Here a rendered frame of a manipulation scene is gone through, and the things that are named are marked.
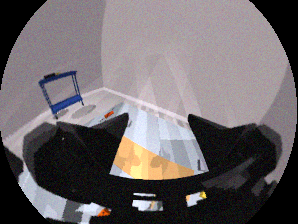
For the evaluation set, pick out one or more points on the tan wooden floor panel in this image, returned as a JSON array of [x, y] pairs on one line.
[[135, 161]]

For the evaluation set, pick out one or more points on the yellow block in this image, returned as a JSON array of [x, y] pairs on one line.
[[202, 194]]

